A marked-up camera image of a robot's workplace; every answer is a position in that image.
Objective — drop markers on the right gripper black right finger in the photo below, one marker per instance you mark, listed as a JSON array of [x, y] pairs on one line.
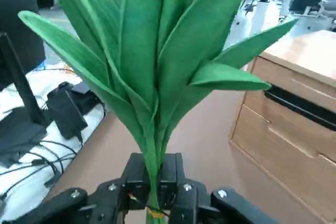
[[170, 171]]

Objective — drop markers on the wooden drawer box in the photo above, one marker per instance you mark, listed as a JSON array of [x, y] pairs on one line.
[[288, 142]]

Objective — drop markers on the red tulip bouquet green leaves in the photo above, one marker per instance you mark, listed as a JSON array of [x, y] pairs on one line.
[[141, 51]]

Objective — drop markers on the white pedestal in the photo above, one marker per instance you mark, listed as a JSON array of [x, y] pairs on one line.
[[262, 16]]

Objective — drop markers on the white floor sheet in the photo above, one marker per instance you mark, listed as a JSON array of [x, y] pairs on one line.
[[92, 123]]

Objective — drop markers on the black power adapter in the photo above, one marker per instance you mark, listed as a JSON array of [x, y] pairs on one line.
[[65, 113]]

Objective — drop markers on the dark cabinet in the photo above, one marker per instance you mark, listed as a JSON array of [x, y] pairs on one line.
[[18, 11]]

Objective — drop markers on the small black box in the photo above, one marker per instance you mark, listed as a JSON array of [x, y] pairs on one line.
[[89, 100]]

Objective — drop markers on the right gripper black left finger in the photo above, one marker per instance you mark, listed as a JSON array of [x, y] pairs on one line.
[[136, 171]]

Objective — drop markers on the dark camera stand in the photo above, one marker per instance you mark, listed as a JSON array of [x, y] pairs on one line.
[[23, 90]]

